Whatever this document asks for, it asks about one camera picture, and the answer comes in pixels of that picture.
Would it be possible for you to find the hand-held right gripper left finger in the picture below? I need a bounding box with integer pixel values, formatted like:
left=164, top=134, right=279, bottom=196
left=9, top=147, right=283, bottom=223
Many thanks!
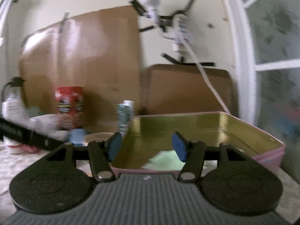
left=47, top=132, right=123, bottom=182

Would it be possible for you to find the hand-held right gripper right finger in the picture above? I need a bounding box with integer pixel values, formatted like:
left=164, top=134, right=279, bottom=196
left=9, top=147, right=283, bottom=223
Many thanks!
left=172, top=132, right=253, bottom=182

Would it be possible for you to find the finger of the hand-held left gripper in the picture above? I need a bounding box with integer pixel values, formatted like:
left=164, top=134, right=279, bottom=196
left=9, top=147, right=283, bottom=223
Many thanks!
left=30, top=130, right=64, bottom=151

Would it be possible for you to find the pink scrunchie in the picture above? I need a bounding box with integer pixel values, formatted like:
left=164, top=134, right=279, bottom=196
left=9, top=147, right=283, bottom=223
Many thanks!
left=21, top=144, right=41, bottom=154

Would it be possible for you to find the pale green cloth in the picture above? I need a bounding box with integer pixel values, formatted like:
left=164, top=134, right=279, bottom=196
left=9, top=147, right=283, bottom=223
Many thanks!
left=142, top=150, right=209, bottom=171

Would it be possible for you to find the pink tin box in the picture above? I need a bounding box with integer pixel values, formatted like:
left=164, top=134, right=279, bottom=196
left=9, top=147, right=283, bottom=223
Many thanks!
left=110, top=111, right=286, bottom=176

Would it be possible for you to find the round nut can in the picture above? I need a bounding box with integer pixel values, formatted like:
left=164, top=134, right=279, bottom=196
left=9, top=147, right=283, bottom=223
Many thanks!
left=83, top=132, right=115, bottom=146

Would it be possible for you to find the crumpled white plastic bag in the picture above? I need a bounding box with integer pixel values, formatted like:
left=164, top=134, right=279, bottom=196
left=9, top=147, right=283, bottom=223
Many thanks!
left=29, top=114, right=68, bottom=139

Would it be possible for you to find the white plastic wrapped pack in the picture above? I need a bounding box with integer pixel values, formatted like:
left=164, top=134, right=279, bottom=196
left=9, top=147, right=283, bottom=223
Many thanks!
left=2, top=97, right=31, bottom=155

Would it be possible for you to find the green drink carton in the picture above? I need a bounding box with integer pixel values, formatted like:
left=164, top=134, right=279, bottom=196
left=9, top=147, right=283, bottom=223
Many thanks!
left=116, top=100, right=135, bottom=135

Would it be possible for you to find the beige zigzag tablecloth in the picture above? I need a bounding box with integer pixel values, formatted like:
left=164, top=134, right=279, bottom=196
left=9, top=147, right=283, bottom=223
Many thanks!
left=0, top=142, right=300, bottom=225

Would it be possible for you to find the red cereal box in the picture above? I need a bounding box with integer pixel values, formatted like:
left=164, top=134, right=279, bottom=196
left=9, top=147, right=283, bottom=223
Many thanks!
left=55, top=86, right=84, bottom=130

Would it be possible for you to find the brown board right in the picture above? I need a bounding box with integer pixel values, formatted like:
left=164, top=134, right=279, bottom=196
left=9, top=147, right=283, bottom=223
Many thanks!
left=144, top=64, right=235, bottom=116

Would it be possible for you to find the black tape strip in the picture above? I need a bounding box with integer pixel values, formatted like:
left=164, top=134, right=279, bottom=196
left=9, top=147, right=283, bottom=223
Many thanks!
left=130, top=0, right=147, bottom=17
left=161, top=53, right=184, bottom=64
left=176, top=0, right=196, bottom=17
left=138, top=26, right=155, bottom=34

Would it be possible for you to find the large brown cardboard sheet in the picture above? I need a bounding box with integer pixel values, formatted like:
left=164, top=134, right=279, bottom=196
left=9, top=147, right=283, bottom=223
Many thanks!
left=19, top=6, right=143, bottom=132

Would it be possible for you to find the white power adapter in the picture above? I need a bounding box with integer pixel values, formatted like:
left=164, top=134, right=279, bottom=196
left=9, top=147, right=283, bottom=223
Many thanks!
left=172, top=16, right=193, bottom=57

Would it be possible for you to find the frosted glass window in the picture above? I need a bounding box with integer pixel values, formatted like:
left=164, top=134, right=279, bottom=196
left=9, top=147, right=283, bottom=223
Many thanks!
left=219, top=0, right=300, bottom=146

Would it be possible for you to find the white light bulb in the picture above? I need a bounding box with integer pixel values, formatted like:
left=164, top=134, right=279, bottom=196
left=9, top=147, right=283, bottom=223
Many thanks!
left=138, top=0, right=162, bottom=23

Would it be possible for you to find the white power cable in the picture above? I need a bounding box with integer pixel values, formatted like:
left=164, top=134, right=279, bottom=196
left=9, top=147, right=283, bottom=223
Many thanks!
left=180, top=39, right=231, bottom=114

